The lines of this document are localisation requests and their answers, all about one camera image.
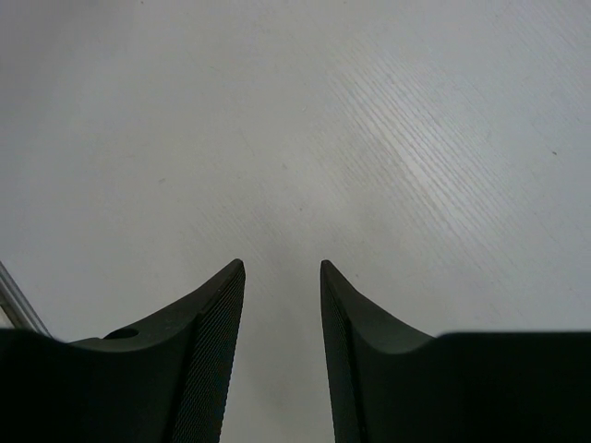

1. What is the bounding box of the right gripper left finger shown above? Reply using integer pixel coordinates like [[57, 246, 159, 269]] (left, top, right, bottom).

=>
[[1, 259, 246, 442]]

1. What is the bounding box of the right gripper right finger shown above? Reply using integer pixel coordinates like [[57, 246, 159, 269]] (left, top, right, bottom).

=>
[[320, 260, 590, 442]]

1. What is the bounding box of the aluminium frame rail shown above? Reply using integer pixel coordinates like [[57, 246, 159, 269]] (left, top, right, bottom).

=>
[[0, 264, 51, 337]]

